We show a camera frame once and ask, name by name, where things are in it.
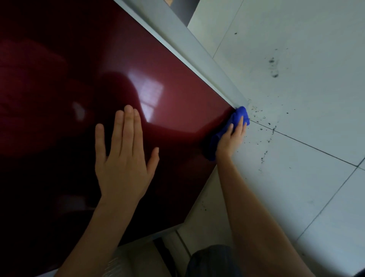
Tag person's left hand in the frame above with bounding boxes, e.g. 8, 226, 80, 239
95, 105, 160, 204

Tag person's dark shorts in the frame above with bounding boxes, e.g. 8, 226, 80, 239
185, 244, 243, 277

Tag grey cabinet frame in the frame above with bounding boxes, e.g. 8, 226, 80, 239
113, 0, 249, 109

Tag person's right hand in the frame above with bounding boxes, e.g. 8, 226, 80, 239
215, 115, 248, 161

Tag person's left forearm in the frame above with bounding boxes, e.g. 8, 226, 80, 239
54, 199, 143, 277

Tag person's right forearm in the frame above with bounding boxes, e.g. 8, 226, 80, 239
216, 158, 316, 277

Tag dark red glossy cabinet door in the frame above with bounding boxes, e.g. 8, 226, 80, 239
0, 0, 236, 277

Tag blue cleaning cloth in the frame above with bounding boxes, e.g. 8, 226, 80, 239
203, 106, 250, 162

